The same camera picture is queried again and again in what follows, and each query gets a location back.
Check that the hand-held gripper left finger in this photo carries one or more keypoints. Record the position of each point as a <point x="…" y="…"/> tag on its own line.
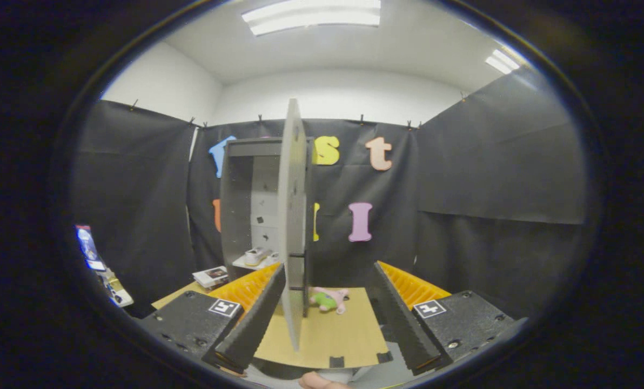
<point x="257" y="324"/>

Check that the pink green plush toy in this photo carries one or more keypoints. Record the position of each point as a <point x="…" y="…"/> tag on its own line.
<point x="327" y="301"/>

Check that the yellow white packets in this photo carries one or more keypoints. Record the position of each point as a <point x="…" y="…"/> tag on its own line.
<point x="118" y="292"/>

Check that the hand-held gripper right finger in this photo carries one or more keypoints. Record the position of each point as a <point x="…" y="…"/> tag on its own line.
<point x="400" y="319"/>

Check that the black table edge clamp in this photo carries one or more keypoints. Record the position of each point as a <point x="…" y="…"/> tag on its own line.
<point x="385" y="357"/>
<point x="336" y="362"/>

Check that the black backdrop cloth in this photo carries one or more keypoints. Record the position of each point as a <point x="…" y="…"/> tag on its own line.
<point x="489" y="189"/>

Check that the small ceiling light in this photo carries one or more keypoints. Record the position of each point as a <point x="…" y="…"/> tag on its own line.
<point x="501" y="60"/>

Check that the white book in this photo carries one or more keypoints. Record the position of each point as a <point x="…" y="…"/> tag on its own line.
<point x="211" y="276"/>

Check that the white shoe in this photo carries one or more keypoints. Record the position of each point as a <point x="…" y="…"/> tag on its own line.
<point x="254" y="256"/>
<point x="272" y="258"/>

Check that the long ceiling light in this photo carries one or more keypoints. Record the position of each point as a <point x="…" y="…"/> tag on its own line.
<point x="311" y="16"/>

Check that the grey shoe cabinet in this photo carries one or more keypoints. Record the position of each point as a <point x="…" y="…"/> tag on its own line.
<point x="235" y="216"/>

